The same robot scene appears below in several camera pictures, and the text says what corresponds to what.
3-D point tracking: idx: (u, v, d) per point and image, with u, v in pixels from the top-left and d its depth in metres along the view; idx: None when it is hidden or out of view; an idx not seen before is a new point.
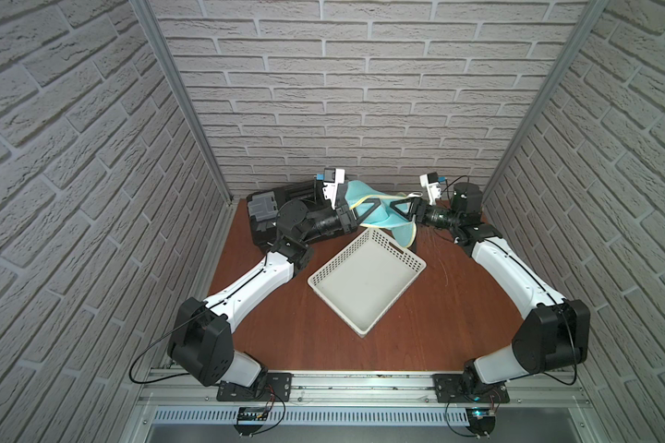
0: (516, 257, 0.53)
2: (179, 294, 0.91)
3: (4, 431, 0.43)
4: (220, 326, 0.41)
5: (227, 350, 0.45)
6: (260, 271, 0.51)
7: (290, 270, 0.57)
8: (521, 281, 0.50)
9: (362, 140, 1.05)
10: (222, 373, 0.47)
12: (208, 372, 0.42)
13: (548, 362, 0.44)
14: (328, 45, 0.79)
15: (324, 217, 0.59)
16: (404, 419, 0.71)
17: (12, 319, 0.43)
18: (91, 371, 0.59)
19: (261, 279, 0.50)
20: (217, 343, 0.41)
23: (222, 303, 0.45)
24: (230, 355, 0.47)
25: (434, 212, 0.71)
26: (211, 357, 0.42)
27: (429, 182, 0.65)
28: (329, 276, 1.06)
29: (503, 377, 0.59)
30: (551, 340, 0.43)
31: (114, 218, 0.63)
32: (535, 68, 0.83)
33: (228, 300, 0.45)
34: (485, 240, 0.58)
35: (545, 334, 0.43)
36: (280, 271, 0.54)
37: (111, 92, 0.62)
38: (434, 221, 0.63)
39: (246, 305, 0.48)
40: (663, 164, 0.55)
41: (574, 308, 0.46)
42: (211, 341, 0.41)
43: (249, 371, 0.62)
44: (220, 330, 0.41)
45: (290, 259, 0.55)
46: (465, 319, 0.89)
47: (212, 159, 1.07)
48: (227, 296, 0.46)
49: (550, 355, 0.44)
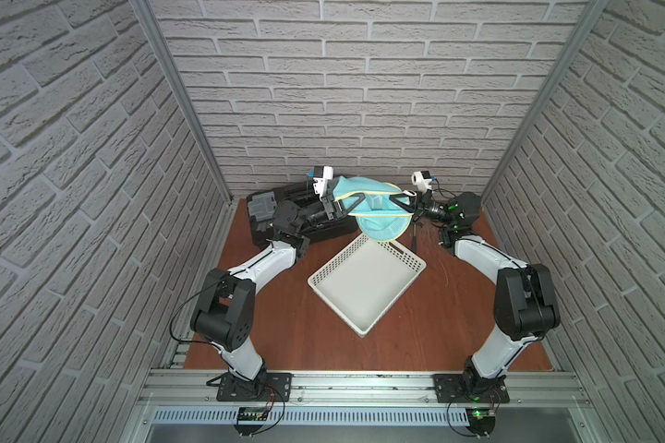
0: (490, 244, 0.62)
2: (179, 293, 0.91)
3: (4, 430, 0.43)
4: (247, 286, 0.47)
5: (250, 315, 0.49)
6: (269, 252, 0.58)
7: (293, 256, 0.64)
8: (490, 257, 0.59)
9: (362, 140, 1.05)
10: (243, 341, 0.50)
12: (233, 335, 0.46)
13: (518, 322, 0.49)
14: (328, 45, 0.79)
15: (314, 210, 0.67)
16: (404, 419, 0.71)
17: (13, 319, 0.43)
18: (91, 371, 0.59)
19: (272, 257, 0.56)
20: (246, 302, 0.46)
23: (244, 270, 0.50)
24: (251, 323, 0.51)
25: (434, 206, 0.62)
26: (240, 316, 0.46)
27: (423, 178, 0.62)
28: (329, 276, 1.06)
29: (501, 366, 0.61)
30: (514, 291, 0.49)
31: (113, 218, 0.63)
32: (535, 68, 0.83)
33: (250, 269, 0.51)
34: (462, 241, 0.68)
35: (509, 287, 0.50)
36: (285, 255, 0.61)
37: (111, 92, 0.62)
38: (434, 213, 0.74)
39: (262, 277, 0.53)
40: (663, 164, 0.55)
41: (536, 268, 0.52)
42: (240, 299, 0.46)
43: (254, 359, 0.63)
44: (248, 289, 0.46)
45: (291, 245, 0.63)
46: (465, 319, 0.89)
47: (212, 159, 1.07)
48: (248, 265, 0.52)
49: (517, 314, 0.49)
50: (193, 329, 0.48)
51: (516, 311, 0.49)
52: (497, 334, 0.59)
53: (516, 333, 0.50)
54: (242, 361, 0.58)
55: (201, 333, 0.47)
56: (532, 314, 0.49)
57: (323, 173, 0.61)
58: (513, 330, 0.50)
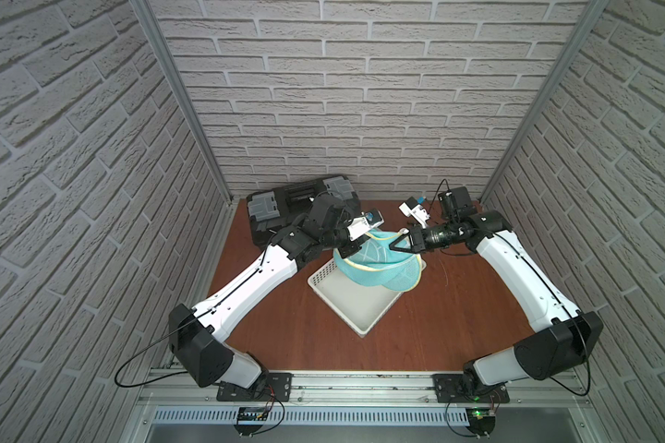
0: (529, 260, 0.48)
2: (178, 294, 0.91)
3: (4, 431, 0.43)
4: (205, 339, 0.39)
5: (222, 353, 0.43)
6: (256, 271, 0.47)
7: (292, 267, 0.50)
8: (533, 290, 0.46)
9: (362, 140, 1.05)
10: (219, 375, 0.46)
12: (200, 377, 0.42)
13: (550, 367, 0.43)
14: (328, 45, 0.79)
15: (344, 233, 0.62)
16: (404, 419, 0.71)
17: (12, 319, 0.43)
18: (90, 372, 0.59)
19: (257, 281, 0.46)
20: (203, 356, 0.40)
23: (210, 312, 0.42)
24: (227, 359, 0.46)
25: (433, 233, 0.65)
26: (202, 367, 0.41)
27: (411, 208, 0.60)
28: (329, 276, 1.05)
29: (502, 379, 0.59)
30: (559, 354, 0.41)
31: (114, 218, 0.63)
32: (535, 68, 0.83)
33: (218, 309, 0.42)
34: (497, 233, 0.52)
35: (558, 348, 0.41)
36: (278, 270, 0.48)
37: (111, 92, 0.62)
38: (435, 242, 0.66)
39: (240, 310, 0.45)
40: (663, 164, 0.55)
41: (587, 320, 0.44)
42: (197, 353, 0.40)
43: (249, 372, 0.62)
44: (206, 344, 0.39)
45: (285, 262, 0.48)
46: (465, 320, 0.87)
47: (212, 159, 1.07)
48: (218, 302, 0.43)
49: (553, 363, 0.42)
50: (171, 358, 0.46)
51: (555, 362, 0.42)
52: (512, 362, 0.54)
53: (542, 377, 0.45)
54: (235, 375, 0.57)
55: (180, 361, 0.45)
56: (565, 364, 0.43)
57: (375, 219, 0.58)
58: (539, 376, 0.46)
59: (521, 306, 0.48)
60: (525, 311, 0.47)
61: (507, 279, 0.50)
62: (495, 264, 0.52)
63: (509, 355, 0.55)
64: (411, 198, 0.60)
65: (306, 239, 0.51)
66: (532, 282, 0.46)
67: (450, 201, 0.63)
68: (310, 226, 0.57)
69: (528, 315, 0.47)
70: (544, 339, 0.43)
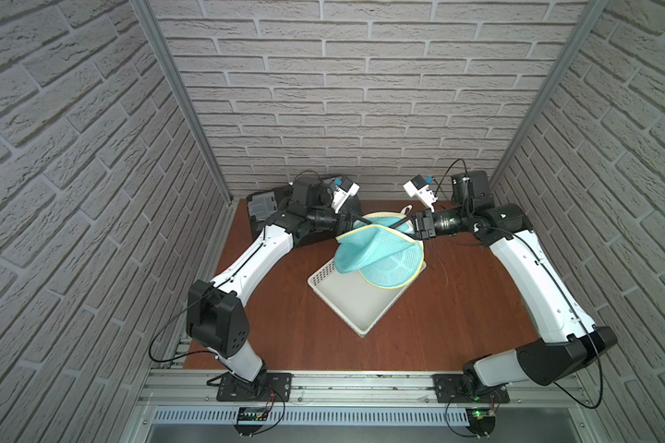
0: (548, 268, 0.44)
2: (179, 293, 0.91)
3: (4, 431, 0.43)
4: (231, 303, 0.43)
5: (242, 320, 0.46)
6: (260, 245, 0.52)
7: (290, 242, 0.57)
8: (550, 302, 0.43)
9: (362, 140, 1.05)
10: (240, 344, 0.49)
12: (227, 346, 0.45)
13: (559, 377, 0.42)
14: (328, 45, 0.79)
15: (325, 214, 0.67)
16: (404, 419, 0.71)
17: (12, 319, 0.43)
18: (91, 371, 0.59)
19: (263, 253, 0.51)
20: (231, 319, 0.43)
23: (228, 281, 0.46)
24: (247, 326, 0.49)
25: (442, 219, 0.57)
26: (231, 330, 0.44)
27: (418, 188, 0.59)
28: (332, 276, 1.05)
29: (504, 380, 0.59)
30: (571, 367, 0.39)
31: (114, 218, 0.63)
32: (535, 68, 0.83)
33: (235, 277, 0.47)
34: (516, 233, 0.47)
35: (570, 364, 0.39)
36: (281, 244, 0.54)
37: (111, 92, 0.62)
38: (443, 228, 0.59)
39: (254, 279, 0.49)
40: (663, 163, 0.55)
41: (601, 335, 0.42)
42: (225, 316, 0.44)
43: (254, 363, 0.63)
44: (233, 306, 0.43)
45: (285, 232, 0.55)
46: (465, 319, 0.89)
47: (212, 159, 1.07)
48: (233, 272, 0.47)
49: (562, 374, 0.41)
50: (188, 335, 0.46)
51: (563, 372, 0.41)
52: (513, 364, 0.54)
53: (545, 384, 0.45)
54: (239, 365, 0.58)
55: (197, 339, 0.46)
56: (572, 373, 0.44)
57: (348, 188, 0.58)
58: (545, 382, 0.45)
59: (534, 316, 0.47)
60: (538, 322, 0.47)
61: (523, 284, 0.47)
62: (512, 268, 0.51)
63: (509, 356, 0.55)
64: (418, 178, 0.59)
65: (296, 219, 0.58)
66: (550, 293, 0.43)
67: (465, 188, 0.55)
68: (296, 207, 0.64)
69: (540, 326, 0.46)
70: (556, 353, 0.41)
